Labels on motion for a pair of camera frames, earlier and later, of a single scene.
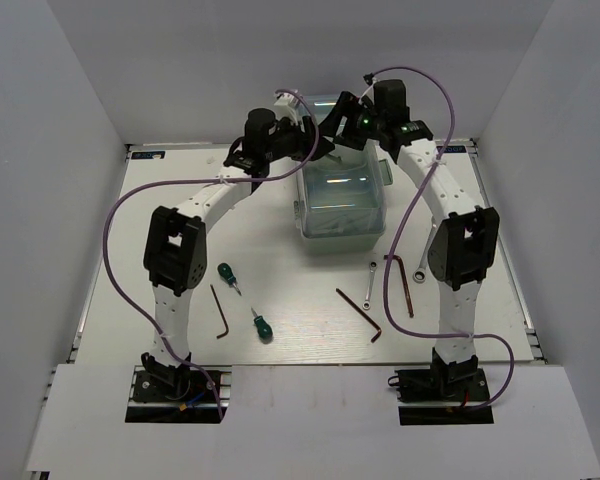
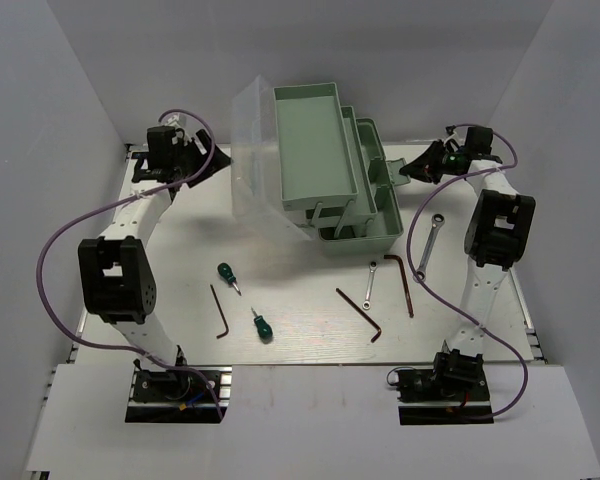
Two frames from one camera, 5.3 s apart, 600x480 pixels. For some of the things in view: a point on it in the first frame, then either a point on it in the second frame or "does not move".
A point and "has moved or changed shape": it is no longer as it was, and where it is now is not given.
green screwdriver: [264, 329] does not move
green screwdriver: [226, 273] does not move
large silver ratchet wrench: [419, 276] does not move
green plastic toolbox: [340, 194] has moved or changed shape
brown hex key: [361, 312] does not move
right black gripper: [347, 106] -> [426, 165]
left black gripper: [308, 142] -> [220, 161]
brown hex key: [405, 283] does not move
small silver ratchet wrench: [373, 266] does not move
